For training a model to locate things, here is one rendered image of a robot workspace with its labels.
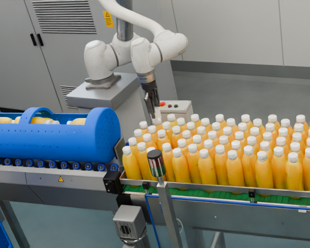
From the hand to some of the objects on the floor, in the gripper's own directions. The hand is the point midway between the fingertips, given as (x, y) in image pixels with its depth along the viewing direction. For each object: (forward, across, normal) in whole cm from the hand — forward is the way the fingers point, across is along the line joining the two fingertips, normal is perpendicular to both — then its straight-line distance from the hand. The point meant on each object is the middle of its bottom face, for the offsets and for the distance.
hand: (156, 115), depth 246 cm
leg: (+113, +6, -124) cm, 168 cm away
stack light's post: (+114, +48, +20) cm, 125 cm away
